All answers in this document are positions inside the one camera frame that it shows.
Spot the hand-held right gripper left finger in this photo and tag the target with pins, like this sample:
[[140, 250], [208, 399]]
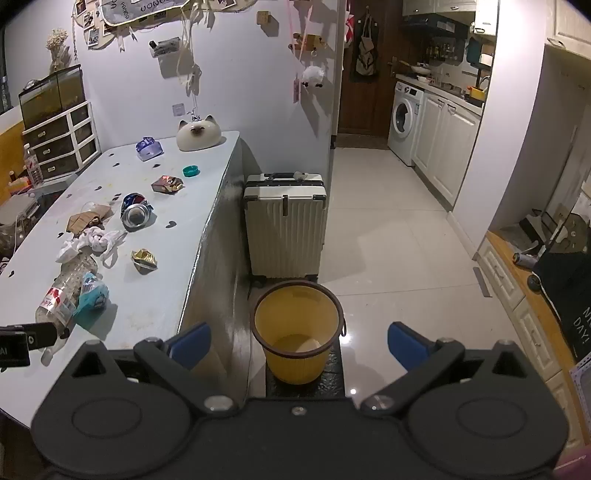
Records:
[[191, 344]]

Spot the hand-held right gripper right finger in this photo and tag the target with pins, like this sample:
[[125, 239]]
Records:
[[406, 344]]

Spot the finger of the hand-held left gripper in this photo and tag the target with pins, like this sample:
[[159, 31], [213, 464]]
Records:
[[44, 334]]

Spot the yellow plastic trash bin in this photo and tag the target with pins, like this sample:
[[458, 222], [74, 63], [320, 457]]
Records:
[[277, 316]]

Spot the red cigarette pack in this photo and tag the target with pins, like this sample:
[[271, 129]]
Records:
[[167, 184]]

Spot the teal bottle cap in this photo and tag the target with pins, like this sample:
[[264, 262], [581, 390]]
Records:
[[190, 171]]

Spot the clear plastic bottle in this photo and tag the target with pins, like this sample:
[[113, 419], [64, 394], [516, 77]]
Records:
[[64, 288]]

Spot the crumpled blue wrapper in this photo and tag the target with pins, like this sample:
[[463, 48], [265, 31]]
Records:
[[92, 295]]

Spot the black floor mat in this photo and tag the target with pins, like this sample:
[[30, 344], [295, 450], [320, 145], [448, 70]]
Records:
[[334, 369]]

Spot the gold foil wrapper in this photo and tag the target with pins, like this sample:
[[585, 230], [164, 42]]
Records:
[[145, 261]]

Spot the crumpled white tissue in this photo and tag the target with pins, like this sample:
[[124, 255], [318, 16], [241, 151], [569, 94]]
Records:
[[94, 241]]

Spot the low wooden top cabinet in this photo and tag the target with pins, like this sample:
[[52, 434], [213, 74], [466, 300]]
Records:
[[512, 295]]

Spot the scattered black heart stickers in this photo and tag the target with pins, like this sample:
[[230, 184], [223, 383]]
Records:
[[171, 225]]

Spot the brown cardboard box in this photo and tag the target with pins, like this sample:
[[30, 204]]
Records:
[[85, 219]]

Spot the grey flat box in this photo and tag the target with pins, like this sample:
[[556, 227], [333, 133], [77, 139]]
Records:
[[18, 210]]

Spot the clear plastic wrapper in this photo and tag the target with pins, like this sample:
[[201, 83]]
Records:
[[94, 205]]

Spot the crushed blue drink can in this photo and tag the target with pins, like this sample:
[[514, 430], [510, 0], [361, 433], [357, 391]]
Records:
[[136, 214]]

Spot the small spray can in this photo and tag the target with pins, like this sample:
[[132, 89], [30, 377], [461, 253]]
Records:
[[524, 260]]

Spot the white hard-shell suitcase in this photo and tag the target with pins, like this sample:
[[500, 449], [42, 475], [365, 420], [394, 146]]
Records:
[[284, 230]]

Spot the small orange box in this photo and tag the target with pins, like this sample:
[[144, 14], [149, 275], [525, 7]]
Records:
[[19, 182]]

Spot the black printed tote bag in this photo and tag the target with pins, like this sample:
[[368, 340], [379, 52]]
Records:
[[565, 295]]

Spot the red label water bottle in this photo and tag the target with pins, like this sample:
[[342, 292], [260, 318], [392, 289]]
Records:
[[33, 168]]

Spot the black folding stand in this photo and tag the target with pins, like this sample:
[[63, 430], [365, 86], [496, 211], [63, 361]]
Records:
[[554, 230]]

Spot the white drawer cabinet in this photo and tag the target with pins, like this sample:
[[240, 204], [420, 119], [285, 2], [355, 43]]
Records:
[[64, 147]]

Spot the purple tissue pack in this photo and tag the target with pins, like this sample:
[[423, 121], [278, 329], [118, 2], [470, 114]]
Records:
[[148, 148]]

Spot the white kitchen base cabinets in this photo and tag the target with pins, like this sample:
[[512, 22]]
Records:
[[445, 143]]

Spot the white cat-shaped ornament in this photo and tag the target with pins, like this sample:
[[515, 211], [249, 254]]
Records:
[[198, 136]]

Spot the white washing machine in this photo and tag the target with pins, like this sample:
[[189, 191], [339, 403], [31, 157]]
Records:
[[404, 120]]

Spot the brown wooden door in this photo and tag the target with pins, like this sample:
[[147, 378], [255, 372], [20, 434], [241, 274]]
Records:
[[364, 110]]

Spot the glass fish tank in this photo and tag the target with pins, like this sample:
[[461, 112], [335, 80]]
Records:
[[51, 94]]

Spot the hanging white ribbon ornament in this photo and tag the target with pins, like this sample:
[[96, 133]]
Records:
[[193, 74]]

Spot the pink hanging tag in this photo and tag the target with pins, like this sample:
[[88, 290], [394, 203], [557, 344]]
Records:
[[296, 91]]

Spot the metal wok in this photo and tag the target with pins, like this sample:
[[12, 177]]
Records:
[[420, 69]]

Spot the white plush toy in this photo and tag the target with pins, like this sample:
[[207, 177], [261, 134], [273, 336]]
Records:
[[313, 76]]

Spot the dried flower bouquet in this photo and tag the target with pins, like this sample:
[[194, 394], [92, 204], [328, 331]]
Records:
[[57, 44]]

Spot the dark hanging tote bag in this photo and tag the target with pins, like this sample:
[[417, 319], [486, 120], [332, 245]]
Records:
[[365, 50]]

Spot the black range hood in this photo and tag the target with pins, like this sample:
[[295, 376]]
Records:
[[434, 25]]

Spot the white upper kitchen cabinets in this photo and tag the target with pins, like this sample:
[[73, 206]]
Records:
[[438, 5]]

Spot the white wall socket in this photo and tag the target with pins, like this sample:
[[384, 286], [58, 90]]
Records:
[[178, 110]]

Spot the small wall-mounted holder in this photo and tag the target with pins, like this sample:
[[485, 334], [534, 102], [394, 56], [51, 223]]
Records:
[[164, 47]]

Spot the wooden wall hook shelf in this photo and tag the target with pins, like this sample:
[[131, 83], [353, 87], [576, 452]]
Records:
[[314, 41]]

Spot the small wooden wall block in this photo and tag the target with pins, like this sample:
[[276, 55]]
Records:
[[263, 18]]

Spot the wall photo collage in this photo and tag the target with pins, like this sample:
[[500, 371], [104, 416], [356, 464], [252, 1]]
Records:
[[134, 9]]

